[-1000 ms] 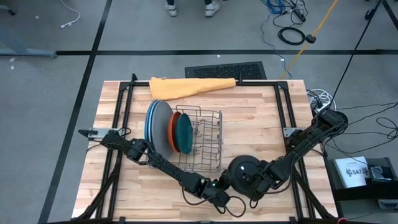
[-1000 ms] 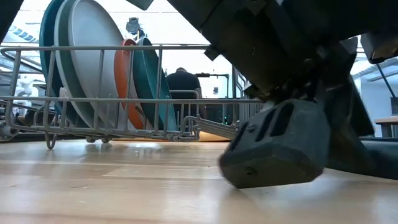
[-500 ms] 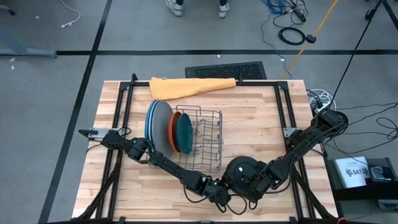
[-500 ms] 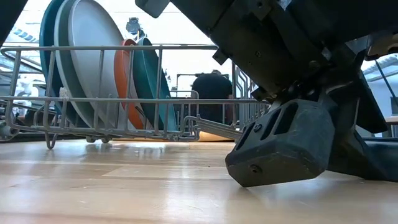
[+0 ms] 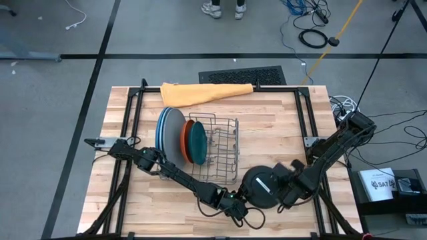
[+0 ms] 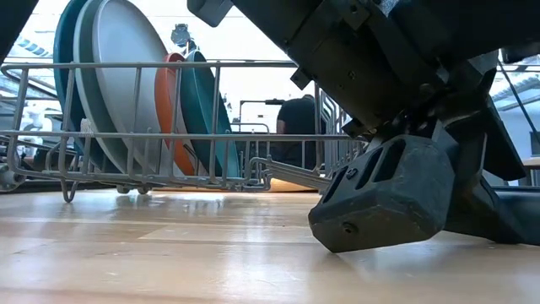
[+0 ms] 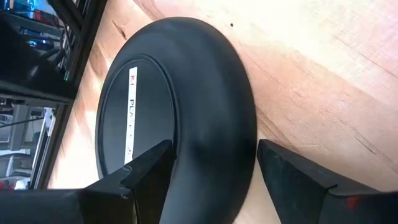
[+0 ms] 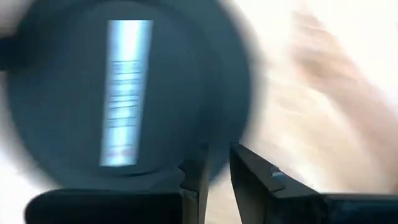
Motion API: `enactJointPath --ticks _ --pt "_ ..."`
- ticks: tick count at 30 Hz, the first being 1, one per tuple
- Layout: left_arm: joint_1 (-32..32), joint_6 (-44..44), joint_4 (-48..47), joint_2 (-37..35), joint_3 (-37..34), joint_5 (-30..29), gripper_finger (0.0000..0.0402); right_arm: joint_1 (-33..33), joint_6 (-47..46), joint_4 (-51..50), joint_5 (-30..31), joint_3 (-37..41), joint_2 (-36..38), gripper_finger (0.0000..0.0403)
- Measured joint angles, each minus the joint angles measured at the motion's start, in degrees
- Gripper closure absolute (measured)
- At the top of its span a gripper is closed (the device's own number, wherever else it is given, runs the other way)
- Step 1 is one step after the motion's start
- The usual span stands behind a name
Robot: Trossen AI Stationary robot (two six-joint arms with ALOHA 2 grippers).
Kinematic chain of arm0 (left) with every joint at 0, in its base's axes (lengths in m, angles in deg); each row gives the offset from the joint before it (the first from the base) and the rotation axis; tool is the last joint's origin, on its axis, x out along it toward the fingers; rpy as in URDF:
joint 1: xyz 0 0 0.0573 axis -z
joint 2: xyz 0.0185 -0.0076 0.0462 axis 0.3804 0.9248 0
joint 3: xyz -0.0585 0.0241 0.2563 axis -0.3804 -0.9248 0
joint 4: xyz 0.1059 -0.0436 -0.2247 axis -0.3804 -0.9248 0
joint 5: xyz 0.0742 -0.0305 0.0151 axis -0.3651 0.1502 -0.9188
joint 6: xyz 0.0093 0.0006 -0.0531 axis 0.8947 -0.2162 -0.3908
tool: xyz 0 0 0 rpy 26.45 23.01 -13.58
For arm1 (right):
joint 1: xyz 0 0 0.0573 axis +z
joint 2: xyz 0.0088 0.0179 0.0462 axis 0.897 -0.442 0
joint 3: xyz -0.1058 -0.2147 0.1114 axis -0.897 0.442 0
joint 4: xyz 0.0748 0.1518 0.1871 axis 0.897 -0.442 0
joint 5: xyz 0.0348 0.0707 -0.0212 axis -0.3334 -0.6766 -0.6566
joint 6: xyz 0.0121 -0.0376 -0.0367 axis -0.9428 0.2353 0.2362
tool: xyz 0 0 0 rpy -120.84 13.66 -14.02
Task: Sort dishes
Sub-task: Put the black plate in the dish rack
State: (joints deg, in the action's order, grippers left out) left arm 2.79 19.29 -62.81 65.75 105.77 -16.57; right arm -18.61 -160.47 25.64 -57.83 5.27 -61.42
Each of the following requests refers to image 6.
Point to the teal plate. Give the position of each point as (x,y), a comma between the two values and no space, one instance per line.
(202,110)

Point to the white robot figure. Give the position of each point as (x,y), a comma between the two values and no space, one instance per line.
(36,122)

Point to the light blue plate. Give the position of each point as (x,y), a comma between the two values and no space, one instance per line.
(84,93)

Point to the person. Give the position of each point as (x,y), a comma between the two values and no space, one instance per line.
(299,118)

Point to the black ceiling-hung device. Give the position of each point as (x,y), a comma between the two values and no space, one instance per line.
(181,36)

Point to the orange plate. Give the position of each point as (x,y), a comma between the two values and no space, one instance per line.
(163,101)

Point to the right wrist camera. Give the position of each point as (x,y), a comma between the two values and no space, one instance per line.
(208,10)

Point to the wooden workbench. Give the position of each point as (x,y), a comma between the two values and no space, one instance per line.
(532,162)

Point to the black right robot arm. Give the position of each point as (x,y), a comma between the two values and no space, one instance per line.
(464,21)

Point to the grey plate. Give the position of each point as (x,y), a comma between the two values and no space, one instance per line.
(122,84)

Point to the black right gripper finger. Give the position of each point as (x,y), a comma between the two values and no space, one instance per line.
(379,202)
(476,198)

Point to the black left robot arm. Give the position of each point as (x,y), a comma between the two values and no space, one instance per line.
(10,21)

